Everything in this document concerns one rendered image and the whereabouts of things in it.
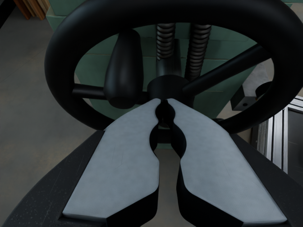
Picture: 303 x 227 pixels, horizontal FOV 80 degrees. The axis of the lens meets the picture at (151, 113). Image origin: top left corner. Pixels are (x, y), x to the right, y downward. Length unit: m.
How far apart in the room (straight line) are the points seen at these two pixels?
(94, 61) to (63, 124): 0.80
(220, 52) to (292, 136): 0.75
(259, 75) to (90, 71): 0.45
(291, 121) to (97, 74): 0.96
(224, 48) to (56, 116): 1.05
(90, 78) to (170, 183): 0.71
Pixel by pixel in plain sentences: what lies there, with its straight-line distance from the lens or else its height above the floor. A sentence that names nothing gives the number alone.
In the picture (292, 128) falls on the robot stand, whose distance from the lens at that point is 1.12.
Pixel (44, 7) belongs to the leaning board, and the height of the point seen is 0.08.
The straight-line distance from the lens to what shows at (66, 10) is 0.39.
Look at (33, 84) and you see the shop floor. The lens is 1.47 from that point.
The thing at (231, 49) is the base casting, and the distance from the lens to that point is 0.44.
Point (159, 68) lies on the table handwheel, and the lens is 0.26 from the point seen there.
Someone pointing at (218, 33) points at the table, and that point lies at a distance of 0.27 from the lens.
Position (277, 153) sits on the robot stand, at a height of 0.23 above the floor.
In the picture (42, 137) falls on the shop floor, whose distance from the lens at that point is 1.23.
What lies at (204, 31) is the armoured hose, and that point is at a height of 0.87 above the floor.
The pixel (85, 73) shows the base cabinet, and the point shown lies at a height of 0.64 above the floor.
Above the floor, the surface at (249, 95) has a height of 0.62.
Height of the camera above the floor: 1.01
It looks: 63 degrees down
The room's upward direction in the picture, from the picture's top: 3 degrees clockwise
